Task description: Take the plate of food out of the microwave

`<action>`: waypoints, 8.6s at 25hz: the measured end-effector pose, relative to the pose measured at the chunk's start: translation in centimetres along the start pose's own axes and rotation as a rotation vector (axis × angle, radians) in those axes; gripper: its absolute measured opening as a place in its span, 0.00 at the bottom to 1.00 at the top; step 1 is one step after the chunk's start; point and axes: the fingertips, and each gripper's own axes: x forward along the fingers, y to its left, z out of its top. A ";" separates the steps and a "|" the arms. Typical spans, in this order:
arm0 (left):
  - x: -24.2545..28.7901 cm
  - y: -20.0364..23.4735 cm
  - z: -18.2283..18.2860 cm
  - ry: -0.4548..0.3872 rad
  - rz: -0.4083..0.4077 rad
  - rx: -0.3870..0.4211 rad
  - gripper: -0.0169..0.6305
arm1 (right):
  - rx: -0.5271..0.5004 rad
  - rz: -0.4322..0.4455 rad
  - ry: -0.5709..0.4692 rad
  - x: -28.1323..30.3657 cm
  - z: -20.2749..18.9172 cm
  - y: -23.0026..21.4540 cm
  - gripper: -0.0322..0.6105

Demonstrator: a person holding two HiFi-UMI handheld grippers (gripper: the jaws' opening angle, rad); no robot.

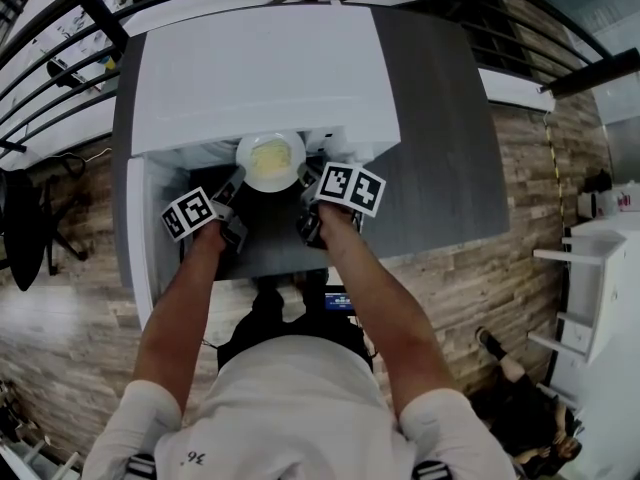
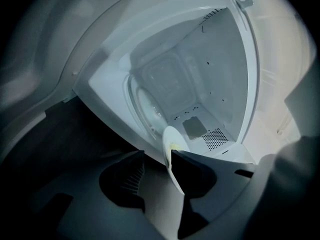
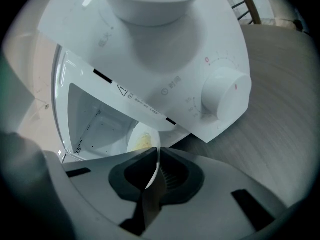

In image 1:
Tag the person's black trousers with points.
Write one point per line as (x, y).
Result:
(280, 335)

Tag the person's right forearm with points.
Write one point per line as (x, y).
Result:
(387, 318)

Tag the white plate of food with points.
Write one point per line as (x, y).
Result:
(270, 160)

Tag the person's left forearm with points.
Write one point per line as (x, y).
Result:
(172, 313)

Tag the black office chair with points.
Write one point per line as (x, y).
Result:
(25, 228)

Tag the yellow and black striped tape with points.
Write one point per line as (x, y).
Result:
(555, 168)

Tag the white bag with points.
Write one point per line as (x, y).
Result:
(607, 203)

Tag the small device with blue screen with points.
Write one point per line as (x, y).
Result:
(339, 301)

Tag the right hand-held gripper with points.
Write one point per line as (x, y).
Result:
(350, 189)

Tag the black metal railing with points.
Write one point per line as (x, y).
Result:
(65, 75)

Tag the white microwave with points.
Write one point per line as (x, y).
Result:
(260, 68)

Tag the person's white t-shirt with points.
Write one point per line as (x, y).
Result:
(295, 418)

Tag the white shelf unit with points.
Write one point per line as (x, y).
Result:
(595, 288)

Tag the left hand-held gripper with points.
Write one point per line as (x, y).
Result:
(189, 214)

